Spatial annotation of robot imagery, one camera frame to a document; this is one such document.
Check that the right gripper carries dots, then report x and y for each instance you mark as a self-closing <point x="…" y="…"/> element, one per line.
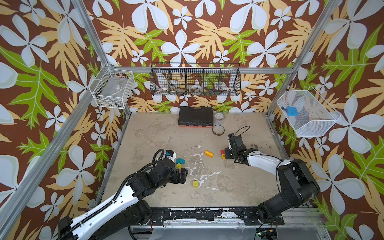
<point x="233" y="147"/>

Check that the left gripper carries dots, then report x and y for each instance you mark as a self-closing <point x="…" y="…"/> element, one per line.
<point x="178" y="180"/>

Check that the small yellow cube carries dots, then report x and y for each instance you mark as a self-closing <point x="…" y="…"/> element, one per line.
<point x="179" y="166"/>

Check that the yellow green cube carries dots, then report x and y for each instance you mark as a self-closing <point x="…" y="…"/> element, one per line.
<point x="196" y="184"/>

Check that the orange cylinder block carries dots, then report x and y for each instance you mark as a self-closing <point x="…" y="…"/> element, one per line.
<point x="209" y="154"/>

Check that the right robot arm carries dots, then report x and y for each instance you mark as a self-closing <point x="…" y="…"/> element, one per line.
<point x="296" y="184"/>

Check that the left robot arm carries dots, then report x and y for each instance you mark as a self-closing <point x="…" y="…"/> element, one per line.
<point x="127" y="207"/>

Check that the teal roof block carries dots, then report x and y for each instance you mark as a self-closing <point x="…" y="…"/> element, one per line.
<point x="180" y="161"/>

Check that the clear glass jar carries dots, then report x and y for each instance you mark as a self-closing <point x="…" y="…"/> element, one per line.
<point x="219" y="118"/>

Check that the black plastic tool case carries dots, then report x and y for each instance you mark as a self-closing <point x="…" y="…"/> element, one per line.
<point x="196" y="117"/>

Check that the blue object in basket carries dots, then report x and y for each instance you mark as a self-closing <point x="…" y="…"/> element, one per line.
<point x="290" y="111"/>

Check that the white tape roll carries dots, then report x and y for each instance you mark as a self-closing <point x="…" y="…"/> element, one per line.
<point x="195" y="88"/>

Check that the white mesh basket right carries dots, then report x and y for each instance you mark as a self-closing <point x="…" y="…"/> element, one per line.
<point x="316" y="115"/>

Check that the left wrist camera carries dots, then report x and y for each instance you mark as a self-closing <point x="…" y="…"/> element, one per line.
<point x="171" y="155"/>

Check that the black wire basket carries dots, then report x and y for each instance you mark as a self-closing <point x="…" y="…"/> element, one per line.
<point x="216" y="79"/>

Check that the white wire basket left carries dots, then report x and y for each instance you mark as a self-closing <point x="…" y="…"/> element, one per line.
<point x="112" y="87"/>

